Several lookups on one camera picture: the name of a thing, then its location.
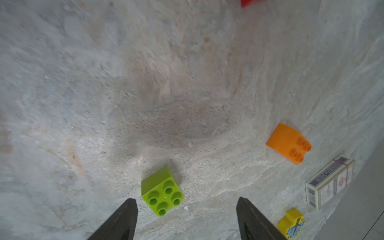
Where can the red lego brick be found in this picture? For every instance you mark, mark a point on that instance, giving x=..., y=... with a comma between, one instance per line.
x=245, y=3

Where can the orange curved lego brick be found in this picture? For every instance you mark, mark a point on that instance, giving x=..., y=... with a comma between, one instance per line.
x=289, y=143

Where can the yellow clock lego piece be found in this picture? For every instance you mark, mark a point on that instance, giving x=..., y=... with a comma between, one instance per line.
x=290, y=226

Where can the lime lego brick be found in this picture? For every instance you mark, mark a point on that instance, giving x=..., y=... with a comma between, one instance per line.
x=161, y=192

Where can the white blue card box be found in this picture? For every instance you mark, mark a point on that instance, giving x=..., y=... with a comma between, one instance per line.
x=329, y=181

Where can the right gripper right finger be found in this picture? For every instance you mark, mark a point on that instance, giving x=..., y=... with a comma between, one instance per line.
x=253, y=224

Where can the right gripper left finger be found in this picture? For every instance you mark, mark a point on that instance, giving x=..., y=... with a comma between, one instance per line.
x=120, y=225

